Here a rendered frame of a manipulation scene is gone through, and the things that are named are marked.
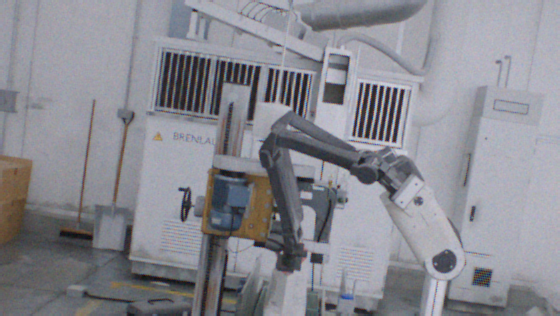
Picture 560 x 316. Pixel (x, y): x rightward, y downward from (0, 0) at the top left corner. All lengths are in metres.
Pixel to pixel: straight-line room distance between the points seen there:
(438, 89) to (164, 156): 2.44
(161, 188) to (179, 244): 0.50
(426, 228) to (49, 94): 5.84
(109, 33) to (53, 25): 0.58
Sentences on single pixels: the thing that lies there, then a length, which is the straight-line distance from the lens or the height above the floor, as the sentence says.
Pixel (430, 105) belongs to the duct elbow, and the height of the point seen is 1.88.
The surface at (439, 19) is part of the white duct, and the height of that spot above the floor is 2.63.
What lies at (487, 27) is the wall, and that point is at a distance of 7.73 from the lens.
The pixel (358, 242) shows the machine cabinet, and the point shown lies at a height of 0.63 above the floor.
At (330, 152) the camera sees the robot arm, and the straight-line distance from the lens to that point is 2.59.
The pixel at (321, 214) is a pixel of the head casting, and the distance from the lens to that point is 3.53.
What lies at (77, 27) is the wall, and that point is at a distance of 7.99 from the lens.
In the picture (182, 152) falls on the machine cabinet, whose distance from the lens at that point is 6.35.
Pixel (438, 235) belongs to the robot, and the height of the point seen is 1.30.
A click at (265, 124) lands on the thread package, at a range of 3.31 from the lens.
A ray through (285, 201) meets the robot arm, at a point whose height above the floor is 1.34.
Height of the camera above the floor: 1.69
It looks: 7 degrees down
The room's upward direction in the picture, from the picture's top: 9 degrees clockwise
